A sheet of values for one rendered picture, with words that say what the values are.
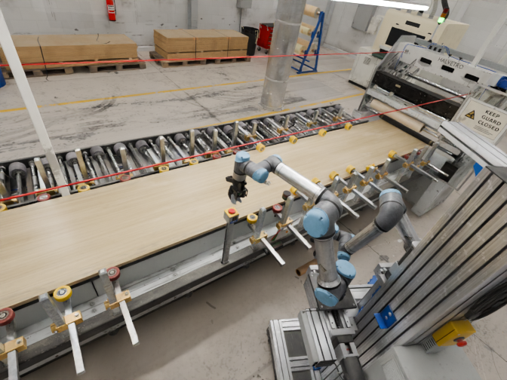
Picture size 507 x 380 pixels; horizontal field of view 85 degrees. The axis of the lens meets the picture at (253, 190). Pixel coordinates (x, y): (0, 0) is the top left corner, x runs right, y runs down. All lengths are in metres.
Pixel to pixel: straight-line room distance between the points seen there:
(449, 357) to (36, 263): 2.16
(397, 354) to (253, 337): 1.41
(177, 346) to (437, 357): 1.79
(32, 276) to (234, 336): 1.51
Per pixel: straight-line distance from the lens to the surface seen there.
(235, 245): 2.29
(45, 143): 2.20
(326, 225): 1.21
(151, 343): 2.61
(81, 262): 1.97
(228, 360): 2.55
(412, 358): 1.54
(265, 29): 10.00
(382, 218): 1.60
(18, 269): 2.08
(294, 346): 2.45
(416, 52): 4.53
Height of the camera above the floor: 2.43
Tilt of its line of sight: 40 degrees down
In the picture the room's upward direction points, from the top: 11 degrees clockwise
